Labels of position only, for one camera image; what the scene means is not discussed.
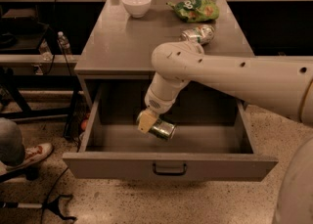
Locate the grey cabinet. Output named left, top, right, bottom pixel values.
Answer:
left=74, top=0, right=254, bottom=107

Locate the clear water bottle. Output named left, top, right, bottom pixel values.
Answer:
left=58, top=31, right=72, bottom=56

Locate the green chip bag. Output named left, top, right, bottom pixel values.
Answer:
left=166, top=0, right=219, bottom=22

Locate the black cable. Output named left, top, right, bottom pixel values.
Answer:
left=38, top=166, right=70, bottom=224

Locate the white bowl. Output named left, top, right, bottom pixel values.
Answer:
left=122, top=0, right=152, bottom=18

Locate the black grabber tool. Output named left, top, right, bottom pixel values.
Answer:
left=0, top=195, right=76, bottom=221

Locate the open grey top drawer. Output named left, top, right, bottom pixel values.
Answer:
left=63, top=80, right=278, bottom=181

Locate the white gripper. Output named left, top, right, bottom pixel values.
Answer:
left=137, top=89, right=174, bottom=133

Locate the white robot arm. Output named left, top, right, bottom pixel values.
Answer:
left=138, top=41, right=313, bottom=224

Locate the black drawer handle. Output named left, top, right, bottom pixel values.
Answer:
left=153, top=163, right=188, bottom=176

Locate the black side table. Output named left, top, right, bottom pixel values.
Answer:
left=0, top=6, right=80, bottom=119

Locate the grey trouser leg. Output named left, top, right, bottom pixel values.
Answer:
left=0, top=118, right=25, bottom=166

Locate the white and red sneaker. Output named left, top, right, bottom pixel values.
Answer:
left=6, top=143, right=53, bottom=172

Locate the orange ball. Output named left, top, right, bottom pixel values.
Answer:
left=80, top=119, right=88, bottom=131

